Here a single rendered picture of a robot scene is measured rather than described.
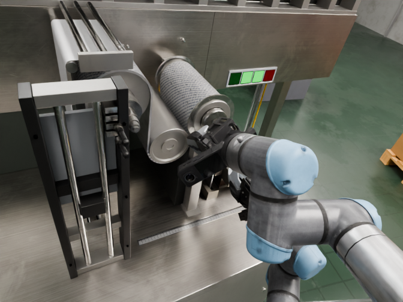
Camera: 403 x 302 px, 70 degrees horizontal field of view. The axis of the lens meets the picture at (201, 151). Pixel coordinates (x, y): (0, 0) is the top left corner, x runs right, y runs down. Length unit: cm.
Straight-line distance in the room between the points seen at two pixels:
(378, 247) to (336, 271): 178
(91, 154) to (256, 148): 33
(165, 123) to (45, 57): 40
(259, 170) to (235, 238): 55
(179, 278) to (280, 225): 47
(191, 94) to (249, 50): 47
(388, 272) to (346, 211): 11
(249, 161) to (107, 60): 33
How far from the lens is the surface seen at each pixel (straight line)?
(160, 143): 79
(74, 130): 57
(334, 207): 52
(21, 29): 94
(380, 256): 47
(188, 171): 57
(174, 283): 87
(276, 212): 45
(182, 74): 89
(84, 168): 63
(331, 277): 221
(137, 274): 87
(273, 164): 42
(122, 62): 60
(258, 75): 130
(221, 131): 59
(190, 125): 78
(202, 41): 108
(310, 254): 71
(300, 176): 43
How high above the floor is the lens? 168
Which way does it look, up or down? 39 degrees down
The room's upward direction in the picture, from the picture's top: 11 degrees clockwise
